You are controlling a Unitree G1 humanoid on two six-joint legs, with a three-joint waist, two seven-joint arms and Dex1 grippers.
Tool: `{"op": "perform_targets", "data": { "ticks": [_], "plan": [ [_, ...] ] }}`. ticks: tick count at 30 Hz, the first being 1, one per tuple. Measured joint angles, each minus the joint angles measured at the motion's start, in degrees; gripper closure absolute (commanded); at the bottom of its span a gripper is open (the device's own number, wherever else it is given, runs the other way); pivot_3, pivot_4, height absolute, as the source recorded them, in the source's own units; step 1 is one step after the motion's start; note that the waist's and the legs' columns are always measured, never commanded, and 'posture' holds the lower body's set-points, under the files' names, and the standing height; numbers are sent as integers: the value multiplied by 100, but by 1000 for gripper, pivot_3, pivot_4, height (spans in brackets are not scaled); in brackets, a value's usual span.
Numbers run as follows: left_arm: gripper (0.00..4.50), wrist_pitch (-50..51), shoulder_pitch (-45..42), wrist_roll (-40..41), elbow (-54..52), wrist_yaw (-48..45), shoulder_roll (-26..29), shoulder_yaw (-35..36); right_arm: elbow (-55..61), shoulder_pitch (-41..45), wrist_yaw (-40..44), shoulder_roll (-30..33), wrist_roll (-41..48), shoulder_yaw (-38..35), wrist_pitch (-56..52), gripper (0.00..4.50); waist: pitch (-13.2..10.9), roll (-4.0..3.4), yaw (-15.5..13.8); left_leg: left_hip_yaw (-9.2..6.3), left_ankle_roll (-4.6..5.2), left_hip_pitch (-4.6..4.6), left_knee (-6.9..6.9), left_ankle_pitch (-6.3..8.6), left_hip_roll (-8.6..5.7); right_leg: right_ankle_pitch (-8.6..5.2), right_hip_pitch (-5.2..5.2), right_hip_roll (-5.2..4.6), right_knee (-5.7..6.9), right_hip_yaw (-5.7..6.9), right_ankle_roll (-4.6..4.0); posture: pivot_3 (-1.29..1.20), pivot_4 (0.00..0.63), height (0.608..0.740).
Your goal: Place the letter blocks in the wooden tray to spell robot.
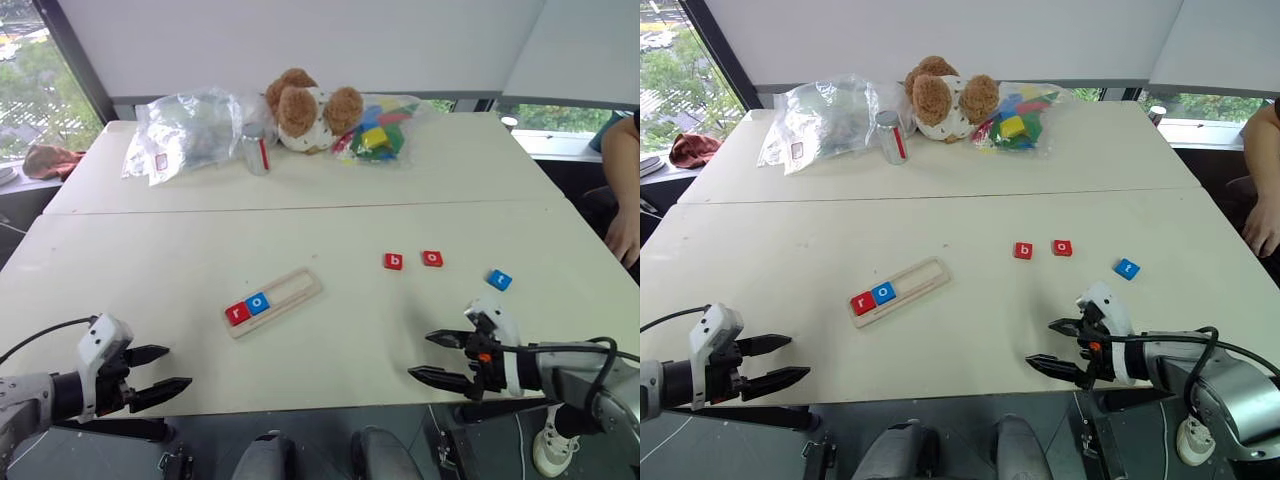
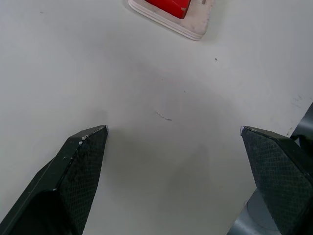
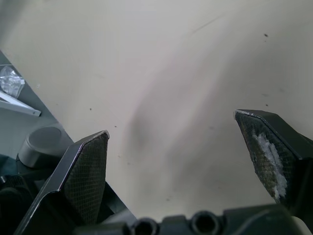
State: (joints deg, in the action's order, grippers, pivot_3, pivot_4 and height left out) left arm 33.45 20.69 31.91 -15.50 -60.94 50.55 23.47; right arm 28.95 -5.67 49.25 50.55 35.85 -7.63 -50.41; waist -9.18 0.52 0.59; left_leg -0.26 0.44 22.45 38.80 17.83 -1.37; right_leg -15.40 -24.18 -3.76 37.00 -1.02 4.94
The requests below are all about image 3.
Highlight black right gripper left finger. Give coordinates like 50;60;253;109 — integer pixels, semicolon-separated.
14;130;111;235

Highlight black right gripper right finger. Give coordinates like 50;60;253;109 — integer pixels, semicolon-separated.
233;109;313;217

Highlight grey cylindrical robot joint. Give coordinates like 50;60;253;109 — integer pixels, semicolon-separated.
18;126;63;168

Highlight black ribbed robot part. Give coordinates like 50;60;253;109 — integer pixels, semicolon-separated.
0;175;34;235

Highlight white metal bar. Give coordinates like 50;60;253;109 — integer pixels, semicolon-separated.
0;92;42;117

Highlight clear crumpled plastic bag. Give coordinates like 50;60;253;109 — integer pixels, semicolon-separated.
0;65;24;99

